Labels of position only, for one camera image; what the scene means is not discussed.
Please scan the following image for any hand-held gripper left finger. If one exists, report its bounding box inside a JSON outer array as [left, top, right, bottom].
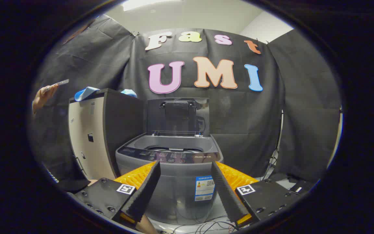
[[67, 161, 161, 228]]

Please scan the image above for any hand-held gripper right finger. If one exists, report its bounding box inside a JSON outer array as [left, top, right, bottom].
[[211, 160, 304, 228]]

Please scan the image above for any grey washing machine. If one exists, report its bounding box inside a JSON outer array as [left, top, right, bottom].
[[116, 133, 223, 225]]

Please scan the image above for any dark washing machine lid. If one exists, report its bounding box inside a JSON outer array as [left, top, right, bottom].
[[146, 97, 211, 137]]

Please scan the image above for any light blue shirt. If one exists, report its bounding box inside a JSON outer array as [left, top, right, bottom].
[[74, 86, 138, 101]]

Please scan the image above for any silver smartphone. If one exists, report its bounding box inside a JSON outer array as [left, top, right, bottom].
[[43, 79, 70, 93]]

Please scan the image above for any beige and black cabinet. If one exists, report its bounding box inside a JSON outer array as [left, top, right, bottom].
[[68, 88, 147, 181]]

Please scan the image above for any black box with white label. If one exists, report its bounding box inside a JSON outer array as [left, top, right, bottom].
[[289, 180, 316, 195]]

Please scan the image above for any thin light stand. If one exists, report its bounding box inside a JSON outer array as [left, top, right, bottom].
[[265, 109, 285, 181]]

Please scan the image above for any black backdrop cloth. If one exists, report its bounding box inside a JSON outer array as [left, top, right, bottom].
[[33, 15, 342, 182]]

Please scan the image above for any floor cable bundle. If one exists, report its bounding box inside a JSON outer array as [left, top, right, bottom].
[[161, 214, 239, 234]]

